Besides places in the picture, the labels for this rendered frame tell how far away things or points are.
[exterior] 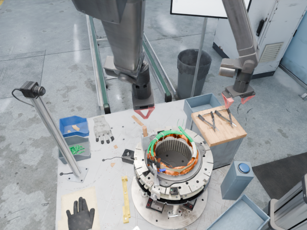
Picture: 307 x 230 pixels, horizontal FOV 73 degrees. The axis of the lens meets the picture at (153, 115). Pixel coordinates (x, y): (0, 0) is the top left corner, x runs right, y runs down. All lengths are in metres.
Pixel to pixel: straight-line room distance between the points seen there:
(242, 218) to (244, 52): 0.59
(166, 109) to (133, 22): 1.23
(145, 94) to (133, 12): 0.40
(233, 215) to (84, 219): 0.65
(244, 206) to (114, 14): 0.83
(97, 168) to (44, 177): 1.10
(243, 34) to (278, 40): 2.35
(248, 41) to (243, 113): 1.99
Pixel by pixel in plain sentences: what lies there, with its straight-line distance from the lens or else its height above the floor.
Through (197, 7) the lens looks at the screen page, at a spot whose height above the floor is 1.29.
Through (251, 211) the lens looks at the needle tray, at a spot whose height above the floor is 1.02.
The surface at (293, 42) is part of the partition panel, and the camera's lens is 3.41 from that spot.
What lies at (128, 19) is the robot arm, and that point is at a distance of 0.27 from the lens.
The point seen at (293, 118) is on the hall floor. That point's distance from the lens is 2.97.
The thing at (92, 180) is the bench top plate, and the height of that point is 0.78.
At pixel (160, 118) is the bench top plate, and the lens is 1.41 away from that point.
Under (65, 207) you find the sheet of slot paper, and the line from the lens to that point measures 1.19.
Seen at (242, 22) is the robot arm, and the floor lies 1.55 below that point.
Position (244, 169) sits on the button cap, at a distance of 0.97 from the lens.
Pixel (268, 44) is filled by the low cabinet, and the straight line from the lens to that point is 3.06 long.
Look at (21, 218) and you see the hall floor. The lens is 2.20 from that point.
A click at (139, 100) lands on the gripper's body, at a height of 1.40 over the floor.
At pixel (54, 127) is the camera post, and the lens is 0.92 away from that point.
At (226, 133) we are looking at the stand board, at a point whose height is 1.07.
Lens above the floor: 1.83
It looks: 47 degrees down
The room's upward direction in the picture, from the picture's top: straight up
